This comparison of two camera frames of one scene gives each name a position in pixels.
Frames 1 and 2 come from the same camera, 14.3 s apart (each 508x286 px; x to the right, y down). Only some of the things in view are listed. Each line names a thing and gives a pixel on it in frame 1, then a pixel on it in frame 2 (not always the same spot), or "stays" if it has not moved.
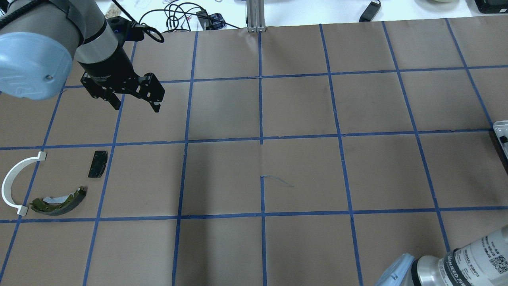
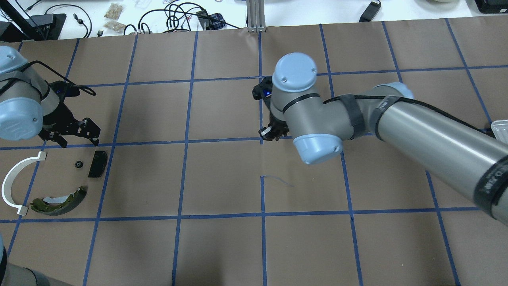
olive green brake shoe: (56, 209) stays
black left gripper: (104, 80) → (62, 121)
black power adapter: (370, 12) stays
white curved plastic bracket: (7, 194) stays
